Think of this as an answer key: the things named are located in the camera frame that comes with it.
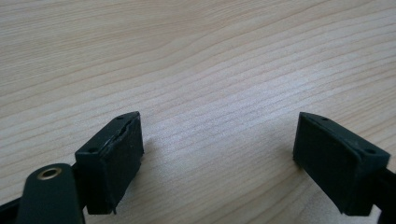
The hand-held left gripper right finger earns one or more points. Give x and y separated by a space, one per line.
336 168

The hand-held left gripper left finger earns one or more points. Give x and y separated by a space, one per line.
109 168

